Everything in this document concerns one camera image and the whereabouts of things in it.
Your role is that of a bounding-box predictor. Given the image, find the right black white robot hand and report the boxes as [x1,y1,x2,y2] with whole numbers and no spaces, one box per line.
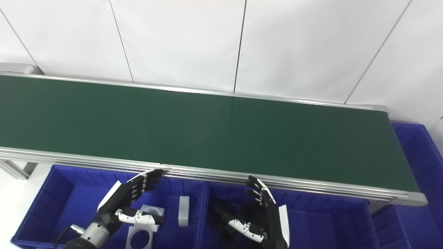
[227,175,290,249]

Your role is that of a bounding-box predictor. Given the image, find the grey conveyor end housing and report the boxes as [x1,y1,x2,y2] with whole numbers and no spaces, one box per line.
[0,63,44,75]

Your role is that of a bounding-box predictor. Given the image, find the blue plastic bin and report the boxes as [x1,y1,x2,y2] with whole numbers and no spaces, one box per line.
[10,164,208,249]
[201,182,381,249]
[369,122,443,249]

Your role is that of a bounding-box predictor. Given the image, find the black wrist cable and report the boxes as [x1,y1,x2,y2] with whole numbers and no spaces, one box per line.
[52,224,85,249]

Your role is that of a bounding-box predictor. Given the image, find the aluminium conveyor leg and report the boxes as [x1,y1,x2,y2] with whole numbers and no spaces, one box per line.
[0,160,38,180]

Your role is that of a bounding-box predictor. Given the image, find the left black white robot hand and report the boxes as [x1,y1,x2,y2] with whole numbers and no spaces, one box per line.
[95,168,165,230]

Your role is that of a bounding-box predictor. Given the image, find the white square part round hole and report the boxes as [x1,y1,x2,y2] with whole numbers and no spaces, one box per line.
[179,196,190,227]
[125,224,153,249]
[138,204,165,226]

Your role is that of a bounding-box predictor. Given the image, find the green conveyor belt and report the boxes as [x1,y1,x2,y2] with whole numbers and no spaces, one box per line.
[0,75,420,192]
[0,72,428,207]

